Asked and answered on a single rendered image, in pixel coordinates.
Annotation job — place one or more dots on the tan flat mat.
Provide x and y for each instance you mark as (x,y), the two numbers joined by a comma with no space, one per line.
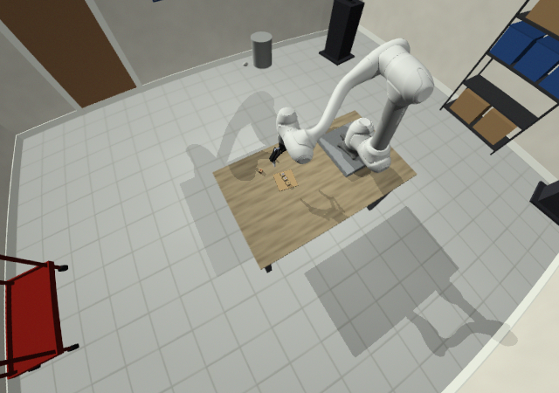
(280,182)

